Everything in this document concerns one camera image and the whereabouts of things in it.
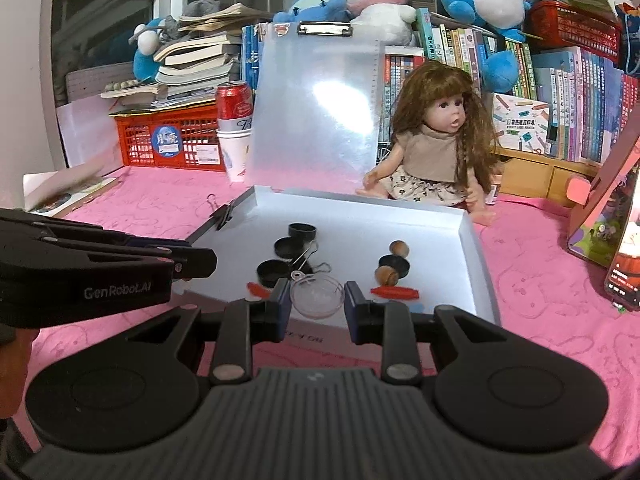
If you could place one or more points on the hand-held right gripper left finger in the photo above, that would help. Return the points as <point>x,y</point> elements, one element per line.
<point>282,310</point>

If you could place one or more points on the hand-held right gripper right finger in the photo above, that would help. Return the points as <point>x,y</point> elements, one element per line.
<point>357,310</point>

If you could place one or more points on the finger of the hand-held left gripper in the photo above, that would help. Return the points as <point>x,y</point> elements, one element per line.
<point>150,245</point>
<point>195,262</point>

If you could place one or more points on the clear glass dish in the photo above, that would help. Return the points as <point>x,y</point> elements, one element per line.
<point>317,300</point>

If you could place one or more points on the white shallow cardboard box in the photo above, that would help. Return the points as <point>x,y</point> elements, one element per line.
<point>360,230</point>

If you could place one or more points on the small black binder clip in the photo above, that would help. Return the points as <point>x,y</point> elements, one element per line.
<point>222,215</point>

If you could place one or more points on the red plastic crate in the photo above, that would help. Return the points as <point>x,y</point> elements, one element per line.
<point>140,145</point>

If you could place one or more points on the open notebook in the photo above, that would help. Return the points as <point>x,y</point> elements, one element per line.
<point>60,190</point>

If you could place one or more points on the white paper cup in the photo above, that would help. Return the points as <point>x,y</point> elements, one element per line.
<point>235,155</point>

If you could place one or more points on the white paper sheet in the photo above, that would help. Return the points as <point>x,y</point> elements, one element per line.
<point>85,130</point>

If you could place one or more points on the red soda can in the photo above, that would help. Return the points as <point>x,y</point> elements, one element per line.
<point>235,105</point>

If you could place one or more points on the brown haired baby doll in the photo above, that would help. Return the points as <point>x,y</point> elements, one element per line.
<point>435,160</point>

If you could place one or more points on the white grid board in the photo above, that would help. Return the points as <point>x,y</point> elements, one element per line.
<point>85,82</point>

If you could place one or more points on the small brown bottle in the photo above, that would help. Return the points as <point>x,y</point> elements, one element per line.
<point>495,190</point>

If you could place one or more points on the pile of books and magazines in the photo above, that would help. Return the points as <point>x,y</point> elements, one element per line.
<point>195,65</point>

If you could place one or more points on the translucent plastic clipboard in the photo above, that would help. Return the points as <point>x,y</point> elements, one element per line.
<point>310,110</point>

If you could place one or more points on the pink bunny print blanket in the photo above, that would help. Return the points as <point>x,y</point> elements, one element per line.
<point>550,320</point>

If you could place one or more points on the wooden desk organiser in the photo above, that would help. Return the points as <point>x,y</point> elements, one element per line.
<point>540,175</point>

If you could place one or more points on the grey plush toy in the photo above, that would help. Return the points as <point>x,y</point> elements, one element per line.
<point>200,7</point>

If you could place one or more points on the pocket label printer box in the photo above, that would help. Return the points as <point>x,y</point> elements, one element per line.
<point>520,120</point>

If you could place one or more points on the pink cardboard phone stand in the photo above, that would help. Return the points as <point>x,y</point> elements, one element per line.
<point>600,210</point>

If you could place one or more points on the smartphone with lit screen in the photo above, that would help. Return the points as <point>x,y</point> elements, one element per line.
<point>627,270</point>

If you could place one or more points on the small blue plush toy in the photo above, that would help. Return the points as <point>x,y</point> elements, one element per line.
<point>310,5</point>

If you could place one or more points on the row of shelved books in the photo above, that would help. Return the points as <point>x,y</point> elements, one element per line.
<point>575,100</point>

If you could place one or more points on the red plastic basket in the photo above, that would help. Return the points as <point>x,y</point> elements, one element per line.
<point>570,27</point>

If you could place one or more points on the blue cardboard box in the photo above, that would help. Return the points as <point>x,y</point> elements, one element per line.
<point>631,40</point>

